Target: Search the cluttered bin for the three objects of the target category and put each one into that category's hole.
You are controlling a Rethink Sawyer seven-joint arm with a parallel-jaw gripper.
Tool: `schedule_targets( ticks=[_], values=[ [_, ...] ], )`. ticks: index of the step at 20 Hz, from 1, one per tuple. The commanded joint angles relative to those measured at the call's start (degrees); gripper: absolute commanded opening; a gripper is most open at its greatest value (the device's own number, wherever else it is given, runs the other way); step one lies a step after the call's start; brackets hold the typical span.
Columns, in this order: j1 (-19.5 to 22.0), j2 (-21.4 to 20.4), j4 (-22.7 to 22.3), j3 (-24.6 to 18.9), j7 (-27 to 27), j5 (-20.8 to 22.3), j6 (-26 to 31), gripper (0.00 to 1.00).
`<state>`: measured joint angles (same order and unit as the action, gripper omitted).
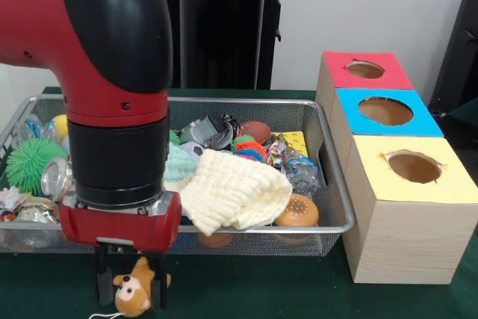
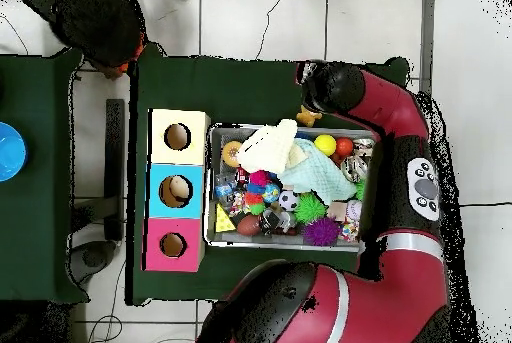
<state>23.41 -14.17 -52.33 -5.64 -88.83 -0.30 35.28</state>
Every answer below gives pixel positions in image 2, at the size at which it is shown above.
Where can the brown plush bear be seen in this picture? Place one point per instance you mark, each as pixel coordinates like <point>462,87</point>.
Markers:
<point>308,117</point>

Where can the cream cloth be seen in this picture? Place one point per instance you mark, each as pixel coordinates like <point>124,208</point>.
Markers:
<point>268,147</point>

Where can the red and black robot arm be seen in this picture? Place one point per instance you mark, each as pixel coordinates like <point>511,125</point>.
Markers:
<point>392,299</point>

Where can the wooden box with three holes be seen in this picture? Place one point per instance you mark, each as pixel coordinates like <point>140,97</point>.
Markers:
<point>196,151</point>

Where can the silver mesh bin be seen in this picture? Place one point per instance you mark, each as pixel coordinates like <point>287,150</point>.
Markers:
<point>280,246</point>

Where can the dark green table cloth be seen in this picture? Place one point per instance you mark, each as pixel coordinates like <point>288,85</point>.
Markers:
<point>240,91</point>
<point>40,219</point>

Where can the large yellow ball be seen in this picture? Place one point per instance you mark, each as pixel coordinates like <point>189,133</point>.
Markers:
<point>325,145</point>

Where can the orange ball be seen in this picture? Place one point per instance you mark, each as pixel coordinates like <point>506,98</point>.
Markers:
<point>344,147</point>

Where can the mint green cloth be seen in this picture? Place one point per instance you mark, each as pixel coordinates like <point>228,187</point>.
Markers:
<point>320,175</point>

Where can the toy burger bun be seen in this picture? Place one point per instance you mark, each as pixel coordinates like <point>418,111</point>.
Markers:
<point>230,154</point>

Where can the small soccer ball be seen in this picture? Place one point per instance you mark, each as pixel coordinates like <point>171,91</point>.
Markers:
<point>288,200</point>

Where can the purple spiky ball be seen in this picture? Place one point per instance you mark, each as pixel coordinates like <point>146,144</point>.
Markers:
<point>321,232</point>

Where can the brown toy football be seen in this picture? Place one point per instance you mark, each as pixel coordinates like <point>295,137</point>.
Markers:
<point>248,225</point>

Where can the yellow toy cheese wedge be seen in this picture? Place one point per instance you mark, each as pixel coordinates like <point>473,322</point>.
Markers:
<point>224,223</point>

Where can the black upright panel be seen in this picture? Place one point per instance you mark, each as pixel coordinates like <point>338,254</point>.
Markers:
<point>114,183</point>

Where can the grey stand base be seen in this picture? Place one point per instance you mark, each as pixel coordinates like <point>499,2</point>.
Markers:
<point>92,259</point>

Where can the blue bowl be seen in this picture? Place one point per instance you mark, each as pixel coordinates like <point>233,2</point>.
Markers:
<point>11,151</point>

